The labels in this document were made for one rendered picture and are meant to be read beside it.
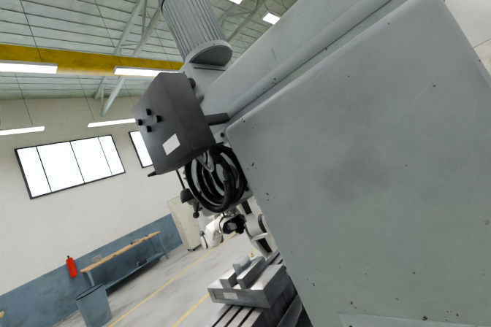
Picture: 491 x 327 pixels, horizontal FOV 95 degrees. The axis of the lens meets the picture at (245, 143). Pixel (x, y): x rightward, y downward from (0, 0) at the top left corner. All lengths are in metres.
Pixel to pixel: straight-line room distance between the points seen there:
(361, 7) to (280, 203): 0.47
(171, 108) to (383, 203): 0.48
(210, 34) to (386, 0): 0.59
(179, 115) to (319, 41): 0.38
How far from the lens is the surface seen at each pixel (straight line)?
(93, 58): 6.15
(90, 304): 5.65
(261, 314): 0.98
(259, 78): 0.69
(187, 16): 1.00
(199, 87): 0.87
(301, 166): 0.52
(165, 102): 0.58
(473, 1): 9.99
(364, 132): 0.46
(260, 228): 1.78
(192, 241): 7.19
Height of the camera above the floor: 1.42
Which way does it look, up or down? 7 degrees up
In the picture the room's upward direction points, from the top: 25 degrees counter-clockwise
